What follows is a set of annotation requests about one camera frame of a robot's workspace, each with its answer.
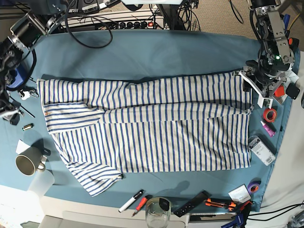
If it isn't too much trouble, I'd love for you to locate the clear plastic screw box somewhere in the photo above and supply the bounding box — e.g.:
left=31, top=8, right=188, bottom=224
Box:
left=248, top=135, right=276, bottom=166

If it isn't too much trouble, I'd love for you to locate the small brass cylinder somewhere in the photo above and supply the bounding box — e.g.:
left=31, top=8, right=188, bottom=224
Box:
left=22, top=123, right=34, bottom=131

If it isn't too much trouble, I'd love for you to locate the red cube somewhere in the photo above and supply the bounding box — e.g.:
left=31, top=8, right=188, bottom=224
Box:
left=274, top=85, right=285, bottom=97

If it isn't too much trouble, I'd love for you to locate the black allen key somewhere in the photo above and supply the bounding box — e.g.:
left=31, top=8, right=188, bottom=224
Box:
left=20, top=105, right=35, bottom=118

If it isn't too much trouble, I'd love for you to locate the white card box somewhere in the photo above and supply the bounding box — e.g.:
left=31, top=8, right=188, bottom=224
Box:
left=228, top=184, right=251, bottom=204

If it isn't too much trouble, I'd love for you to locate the white paper note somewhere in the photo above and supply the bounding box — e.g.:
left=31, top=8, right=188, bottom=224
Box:
left=16, top=140, right=30, bottom=154

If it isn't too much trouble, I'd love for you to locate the black orange clamp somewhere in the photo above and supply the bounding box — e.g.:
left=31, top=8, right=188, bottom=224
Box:
left=287, top=38, right=299, bottom=63

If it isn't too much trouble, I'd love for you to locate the pink glue tube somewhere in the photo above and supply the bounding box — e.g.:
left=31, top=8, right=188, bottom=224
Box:
left=260, top=120, right=276, bottom=137

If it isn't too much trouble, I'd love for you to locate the clear drinking glass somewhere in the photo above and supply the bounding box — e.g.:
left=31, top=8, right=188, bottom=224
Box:
left=145, top=197, right=171, bottom=228

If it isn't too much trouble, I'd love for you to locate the orange black utility knife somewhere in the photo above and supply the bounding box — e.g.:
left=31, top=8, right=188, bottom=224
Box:
left=203, top=198, right=237, bottom=211

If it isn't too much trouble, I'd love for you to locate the red tape roll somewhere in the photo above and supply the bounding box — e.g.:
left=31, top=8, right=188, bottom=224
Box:
left=263, top=108, right=277, bottom=123

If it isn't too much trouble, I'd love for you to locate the white printed paper sheet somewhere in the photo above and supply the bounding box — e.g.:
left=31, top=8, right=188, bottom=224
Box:
left=274, top=70, right=299, bottom=105

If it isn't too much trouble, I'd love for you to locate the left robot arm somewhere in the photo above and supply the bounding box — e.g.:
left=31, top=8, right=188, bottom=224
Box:
left=239, top=0, right=295, bottom=98

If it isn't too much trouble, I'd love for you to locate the white black marker pen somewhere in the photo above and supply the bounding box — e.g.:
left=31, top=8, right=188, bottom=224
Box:
left=118, top=189, right=144, bottom=213

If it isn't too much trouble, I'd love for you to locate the white metal small part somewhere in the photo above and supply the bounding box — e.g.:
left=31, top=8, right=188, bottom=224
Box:
left=18, top=88, right=39, bottom=100

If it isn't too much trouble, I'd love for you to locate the red handled screwdriver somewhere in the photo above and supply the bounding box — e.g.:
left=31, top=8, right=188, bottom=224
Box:
left=132, top=195, right=152, bottom=217

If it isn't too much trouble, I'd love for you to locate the blue black spring clamp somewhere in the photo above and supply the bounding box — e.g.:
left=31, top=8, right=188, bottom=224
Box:
left=221, top=200, right=253, bottom=228

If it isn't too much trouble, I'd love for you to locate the black square mount plate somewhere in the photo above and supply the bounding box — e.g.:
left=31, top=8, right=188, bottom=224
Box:
left=285, top=83, right=300, bottom=100

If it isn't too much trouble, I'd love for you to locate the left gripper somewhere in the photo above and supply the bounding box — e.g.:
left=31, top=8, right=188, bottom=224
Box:
left=232, top=60, right=286, bottom=95

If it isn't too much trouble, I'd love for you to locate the purple tape roll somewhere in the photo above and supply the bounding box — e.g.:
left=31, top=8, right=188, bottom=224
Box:
left=247, top=181, right=261, bottom=194

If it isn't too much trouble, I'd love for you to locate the blue white striped T-shirt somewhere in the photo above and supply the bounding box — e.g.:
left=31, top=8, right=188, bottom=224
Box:
left=37, top=73, right=254, bottom=196

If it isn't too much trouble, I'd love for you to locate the grey ceramic mug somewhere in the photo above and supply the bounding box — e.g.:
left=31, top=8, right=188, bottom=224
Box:
left=15, top=147, right=46, bottom=176

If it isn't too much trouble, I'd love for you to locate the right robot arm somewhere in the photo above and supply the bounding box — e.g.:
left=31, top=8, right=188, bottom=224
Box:
left=0, top=0, right=68, bottom=125

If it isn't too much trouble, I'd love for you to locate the black remote control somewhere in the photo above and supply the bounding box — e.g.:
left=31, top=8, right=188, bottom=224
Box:
left=173, top=191, right=211, bottom=218

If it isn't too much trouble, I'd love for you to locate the blue device with black knob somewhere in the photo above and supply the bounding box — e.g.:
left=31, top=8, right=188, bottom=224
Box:
left=6, top=65, right=28, bottom=91

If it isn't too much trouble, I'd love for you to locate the translucent plastic cup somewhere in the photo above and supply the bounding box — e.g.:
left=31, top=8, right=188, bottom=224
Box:
left=28, top=170, right=55, bottom=198

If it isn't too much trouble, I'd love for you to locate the blue black bar clamp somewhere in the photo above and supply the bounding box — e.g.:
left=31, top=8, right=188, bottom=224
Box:
left=282, top=14, right=290, bottom=34

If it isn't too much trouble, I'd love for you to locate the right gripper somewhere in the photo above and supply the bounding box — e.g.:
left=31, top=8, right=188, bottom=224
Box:
left=0, top=71, right=24, bottom=125

